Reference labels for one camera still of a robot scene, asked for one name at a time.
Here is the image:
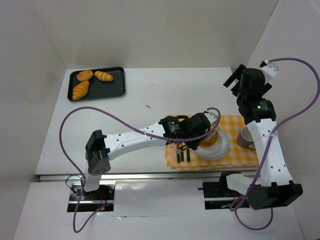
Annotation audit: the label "large sugared bread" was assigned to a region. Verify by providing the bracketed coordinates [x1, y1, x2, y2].
[199, 126, 220, 148]

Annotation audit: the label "metal tongs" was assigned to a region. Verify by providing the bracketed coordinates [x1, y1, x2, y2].
[176, 138, 204, 153]

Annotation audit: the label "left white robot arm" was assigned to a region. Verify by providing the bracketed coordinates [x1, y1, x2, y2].
[84, 111, 218, 195]

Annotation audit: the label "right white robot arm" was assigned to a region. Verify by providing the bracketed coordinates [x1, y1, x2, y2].
[223, 64, 303, 210]

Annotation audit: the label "striped bread roll upper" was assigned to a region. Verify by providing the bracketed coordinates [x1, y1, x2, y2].
[94, 71, 114, 82]

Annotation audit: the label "striped bread roll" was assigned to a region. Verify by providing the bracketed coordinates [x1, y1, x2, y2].
[72, 80, 90, 101]
[94, 71, 114, 82]

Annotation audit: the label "striped bread roll lower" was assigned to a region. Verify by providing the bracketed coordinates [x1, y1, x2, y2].
[72, 80, 90, 101]

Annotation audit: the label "round bread bun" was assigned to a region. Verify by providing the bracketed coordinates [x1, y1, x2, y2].
[76, 69, 93, 82]

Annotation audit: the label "white blue-rimmed plate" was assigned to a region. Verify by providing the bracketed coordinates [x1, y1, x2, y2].
[192, 128, 230, 161]

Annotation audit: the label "grey mug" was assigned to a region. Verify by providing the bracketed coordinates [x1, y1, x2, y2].
[236, 126, 256, 151]

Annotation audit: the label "yellow checkered cloth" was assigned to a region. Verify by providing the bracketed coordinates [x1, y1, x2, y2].
[165, 115, 259, 172]

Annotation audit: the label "black baking tray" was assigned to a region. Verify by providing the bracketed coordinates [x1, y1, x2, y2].
[67, 66, 126, 102]

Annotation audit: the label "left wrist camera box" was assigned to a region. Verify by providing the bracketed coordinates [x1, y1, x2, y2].
[204, 111, 218, 126]

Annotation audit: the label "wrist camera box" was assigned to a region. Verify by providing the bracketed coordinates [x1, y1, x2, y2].
[204, 111, 218, 126]
[259, 60, 279, 83]

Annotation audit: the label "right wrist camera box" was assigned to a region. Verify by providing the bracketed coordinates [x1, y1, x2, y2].
[259, 60, 279, 83]

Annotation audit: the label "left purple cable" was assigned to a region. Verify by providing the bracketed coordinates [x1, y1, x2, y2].
[59, 106, 221, 234]

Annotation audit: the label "gold spoon black handle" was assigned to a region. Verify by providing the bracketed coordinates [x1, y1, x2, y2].
[185, 149, 191, 163]

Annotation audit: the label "gold fork black handle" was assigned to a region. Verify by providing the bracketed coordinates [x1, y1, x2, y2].
[180, 151, 184, 162]

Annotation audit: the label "gold knife black handle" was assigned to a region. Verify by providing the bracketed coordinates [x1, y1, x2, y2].
[176, 150, 181, 163]

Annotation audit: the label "aluminium rail front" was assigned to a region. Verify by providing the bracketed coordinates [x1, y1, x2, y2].
[39, 171, 221, 182]

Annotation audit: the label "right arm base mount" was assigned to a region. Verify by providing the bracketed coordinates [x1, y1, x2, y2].
[198, 171, 241, 210]

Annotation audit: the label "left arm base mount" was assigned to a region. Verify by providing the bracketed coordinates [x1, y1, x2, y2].
[64, 175, 116, 213]

